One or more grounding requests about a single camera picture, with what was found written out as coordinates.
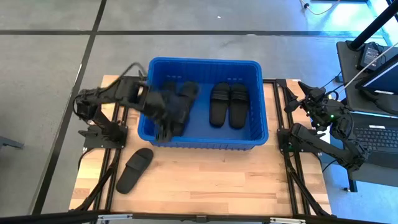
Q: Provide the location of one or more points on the yellow power plug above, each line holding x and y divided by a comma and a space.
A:
329, 99

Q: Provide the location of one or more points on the blue plastic bin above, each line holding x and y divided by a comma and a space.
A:
202, 133

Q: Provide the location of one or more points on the black flat screen monitor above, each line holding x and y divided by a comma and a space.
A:
385, 81

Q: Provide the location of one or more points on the black crossbeam silver brackets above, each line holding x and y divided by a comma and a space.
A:
46, 219

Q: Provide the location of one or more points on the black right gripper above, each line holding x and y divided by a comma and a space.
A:
321, 109

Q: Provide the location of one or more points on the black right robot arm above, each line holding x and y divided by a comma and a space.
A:
326, 149

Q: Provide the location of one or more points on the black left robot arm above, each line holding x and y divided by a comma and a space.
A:
105, 93

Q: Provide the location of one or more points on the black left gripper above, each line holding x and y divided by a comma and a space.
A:
155, 104

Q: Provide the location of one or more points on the black rubber slide sandal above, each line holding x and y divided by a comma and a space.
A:
219, 112
164, 133
238, 115
132, 174
190, 90
169, 86

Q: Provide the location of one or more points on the black monitor stand pole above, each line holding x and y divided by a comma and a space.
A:
373, 27

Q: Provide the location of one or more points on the black keyboard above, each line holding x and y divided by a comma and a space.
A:
382, 140

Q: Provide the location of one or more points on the black operator desk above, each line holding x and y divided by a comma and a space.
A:
348, 93

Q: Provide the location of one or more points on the grey furniture foot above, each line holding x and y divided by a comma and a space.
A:
9, 143

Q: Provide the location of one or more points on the black power adapter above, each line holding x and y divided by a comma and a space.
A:
370, 56

